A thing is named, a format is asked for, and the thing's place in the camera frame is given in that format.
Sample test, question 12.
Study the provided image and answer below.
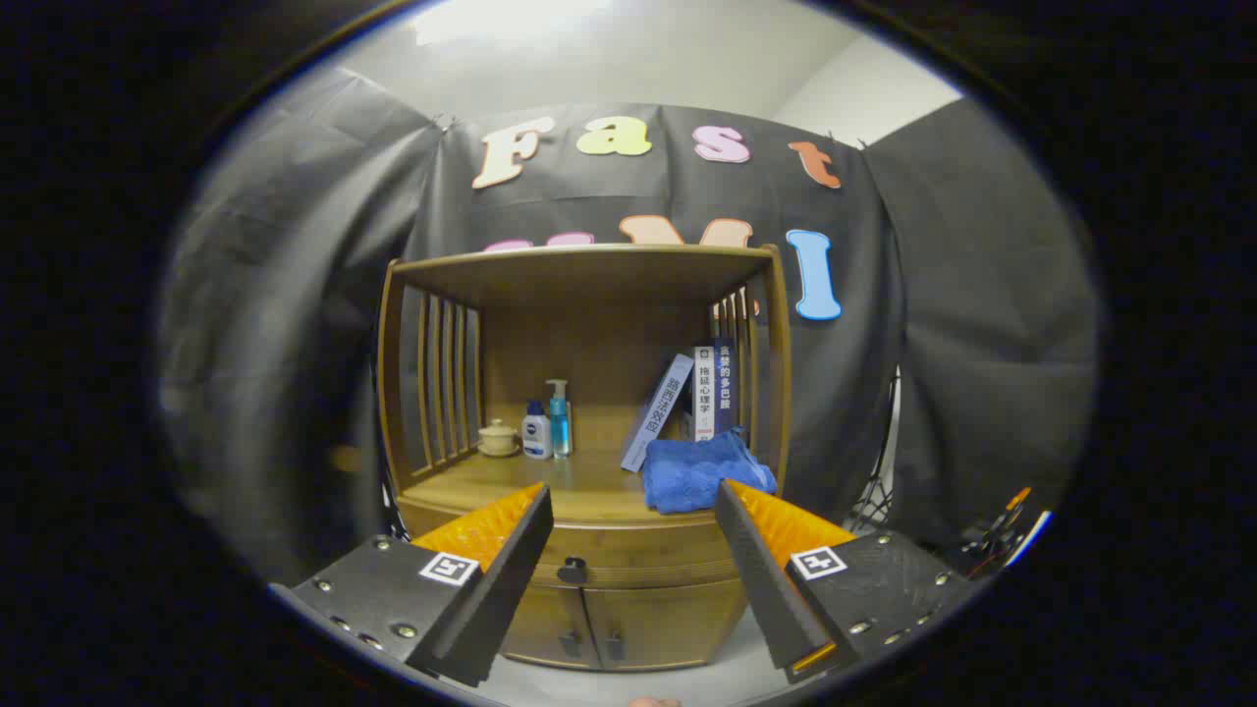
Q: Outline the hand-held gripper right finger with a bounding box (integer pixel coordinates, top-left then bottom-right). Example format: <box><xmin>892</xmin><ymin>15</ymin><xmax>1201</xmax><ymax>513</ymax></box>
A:
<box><xmin>714</xmin><ymin>478</ymin><xmax>988</xmax><ymax>685</ymax></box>

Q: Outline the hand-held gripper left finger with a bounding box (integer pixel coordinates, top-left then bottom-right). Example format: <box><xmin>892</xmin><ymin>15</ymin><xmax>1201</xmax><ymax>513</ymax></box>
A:
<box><xmin>270</xmin><ymin>481</ymin><xmax>554</xmax><ymax>688</ymax></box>

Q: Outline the wooden drawer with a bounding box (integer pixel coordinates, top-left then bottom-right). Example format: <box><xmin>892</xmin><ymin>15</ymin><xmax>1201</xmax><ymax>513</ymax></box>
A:
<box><xmin>396</xmin><ymin>496</ymin><xmax>752</xmax><ymax>592</ymax></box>

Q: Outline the wooden cabinet door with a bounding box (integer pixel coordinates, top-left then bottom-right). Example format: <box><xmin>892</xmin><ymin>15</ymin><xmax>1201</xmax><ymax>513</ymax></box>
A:
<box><xmin>586</xmin><ymin>577</ymin><xmax>752</xmax><ymax>673</ymax></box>
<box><xmin>501</xmin><ymin>587</ymin><xmax>600</xmax><ymax>671</ymax></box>

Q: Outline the wooden countertop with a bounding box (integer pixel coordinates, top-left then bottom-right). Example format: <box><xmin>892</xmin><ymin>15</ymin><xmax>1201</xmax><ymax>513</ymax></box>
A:
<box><xmin>401</xmin><ymin>444</ymin><xmax>782</xmax><ymax>526</ymax></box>

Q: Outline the wooden cabinet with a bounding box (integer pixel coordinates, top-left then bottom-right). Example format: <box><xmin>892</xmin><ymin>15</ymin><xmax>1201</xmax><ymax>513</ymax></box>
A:
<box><xmin>376</xmin><ymin>243</ymin><xmax>792</xmax><ymax>674</ymax></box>

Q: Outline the blue towel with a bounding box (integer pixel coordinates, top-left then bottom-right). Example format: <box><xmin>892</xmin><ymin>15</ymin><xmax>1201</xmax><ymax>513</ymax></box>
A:
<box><xmin>642</xmin><ymin>428</ymin><xmax>779</xmax><ymax>516</ymax></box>

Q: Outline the white bottle with blue cap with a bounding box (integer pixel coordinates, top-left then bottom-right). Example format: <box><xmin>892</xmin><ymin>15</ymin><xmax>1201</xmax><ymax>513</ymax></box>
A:
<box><xmin>521</xmin><ymin>400</ymin><xmax>553</xmax><ymax>462</ymax></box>

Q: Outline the blue pump bottle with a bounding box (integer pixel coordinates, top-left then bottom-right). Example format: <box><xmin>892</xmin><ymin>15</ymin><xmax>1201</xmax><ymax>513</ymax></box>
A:
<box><xmin>546</xmin><ymin>379</ymin><xmax>574</xmax><ymax>460</ymax></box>

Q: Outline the dark blue book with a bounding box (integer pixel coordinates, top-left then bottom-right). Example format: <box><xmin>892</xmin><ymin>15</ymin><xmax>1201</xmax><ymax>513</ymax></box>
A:
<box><xmin>715</xmin><ymin>339</ymin><xmax>738</xmax><ymax>438</ymax></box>

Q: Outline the white spine book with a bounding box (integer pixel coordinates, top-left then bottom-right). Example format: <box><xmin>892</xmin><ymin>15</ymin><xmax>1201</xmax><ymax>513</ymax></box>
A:
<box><xmin>692</xmin><ymin>346</ymin><xmax>721</xmax><ymax>443</ymax></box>

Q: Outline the grey leaning book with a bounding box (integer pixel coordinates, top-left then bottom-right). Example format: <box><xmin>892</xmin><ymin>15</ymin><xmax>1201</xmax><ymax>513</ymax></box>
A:
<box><xmin>620</xmin><ymin>353</ymin><xmax>695</xmax><ymax>473</ymax></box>

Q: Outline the black device with orange part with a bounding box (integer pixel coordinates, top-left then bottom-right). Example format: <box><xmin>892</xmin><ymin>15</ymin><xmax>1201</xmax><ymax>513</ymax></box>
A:
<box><xmin>957</xmin><ymin>486</ymin><xmax>1037</xmax><ymax>580</ymax></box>

